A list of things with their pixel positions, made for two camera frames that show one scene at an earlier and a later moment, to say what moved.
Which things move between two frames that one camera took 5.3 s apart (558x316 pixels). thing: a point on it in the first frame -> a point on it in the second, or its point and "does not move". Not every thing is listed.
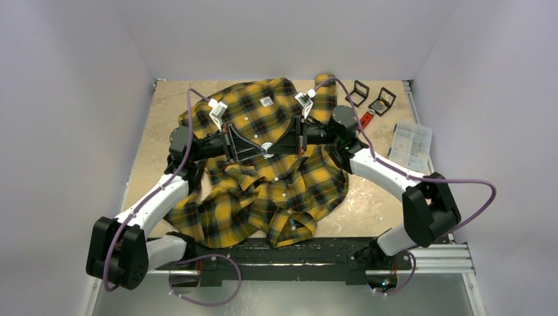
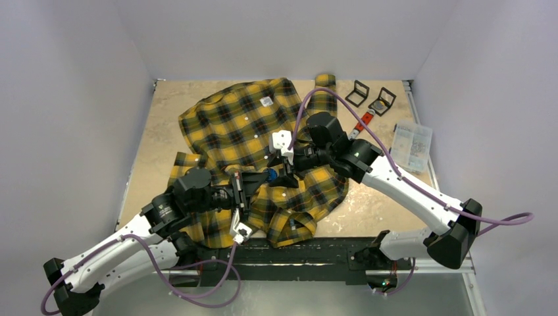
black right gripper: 299,135 -> 295,163
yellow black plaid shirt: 278,200 does not move
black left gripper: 243,149 -> 250,181
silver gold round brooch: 378,105 does not move
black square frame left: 359,94 does not move
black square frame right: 383,103 does not move
